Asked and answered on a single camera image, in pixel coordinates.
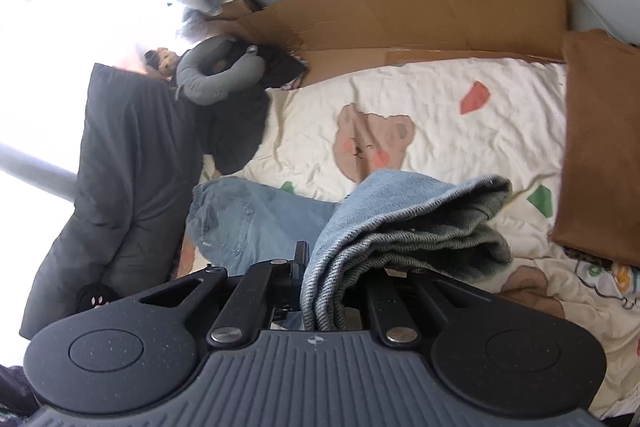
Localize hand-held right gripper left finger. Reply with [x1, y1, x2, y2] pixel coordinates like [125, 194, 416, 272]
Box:
[140, 241, 308, 348]

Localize brown cloth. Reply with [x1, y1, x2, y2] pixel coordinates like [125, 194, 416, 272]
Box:
[548, 29, 640, 269]

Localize black garment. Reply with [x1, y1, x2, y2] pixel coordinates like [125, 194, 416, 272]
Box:
[200, 44, 308, 176]

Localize grey metal rail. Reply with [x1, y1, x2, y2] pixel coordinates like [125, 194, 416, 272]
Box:
[0, 142, 79, 204]

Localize cream printed blanket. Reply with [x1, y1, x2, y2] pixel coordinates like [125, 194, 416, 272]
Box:
[175, 57, 640, 425]

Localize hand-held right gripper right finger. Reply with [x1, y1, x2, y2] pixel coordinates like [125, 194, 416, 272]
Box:
[362, 270, 482, 349]

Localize black paw print slipper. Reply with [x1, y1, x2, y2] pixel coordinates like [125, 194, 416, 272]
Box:
[75, 282, 122, 312]

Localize blue denim jeans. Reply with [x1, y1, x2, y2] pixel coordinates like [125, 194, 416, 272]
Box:
[185, 170, 514, 334]

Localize small plush toy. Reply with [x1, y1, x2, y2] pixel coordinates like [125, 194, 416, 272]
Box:
[144, 48, 182, 84]

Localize dark grey padded jacket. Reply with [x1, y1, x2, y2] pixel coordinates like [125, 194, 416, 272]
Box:
[19, 63, 212, 342]

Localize grey neck pillow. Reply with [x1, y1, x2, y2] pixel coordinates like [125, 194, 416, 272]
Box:
[175, 36, 267, 108]

